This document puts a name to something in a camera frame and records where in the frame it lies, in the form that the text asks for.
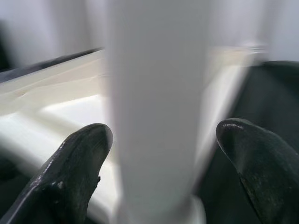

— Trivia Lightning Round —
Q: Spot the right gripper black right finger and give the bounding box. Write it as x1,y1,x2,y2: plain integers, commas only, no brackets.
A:
216,118,299,224

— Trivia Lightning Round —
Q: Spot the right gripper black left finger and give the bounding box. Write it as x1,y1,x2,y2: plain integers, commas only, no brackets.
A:
0,123,114,224

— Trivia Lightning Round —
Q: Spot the black cloth cover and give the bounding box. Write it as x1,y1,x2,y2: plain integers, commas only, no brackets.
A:
0,18,299,224

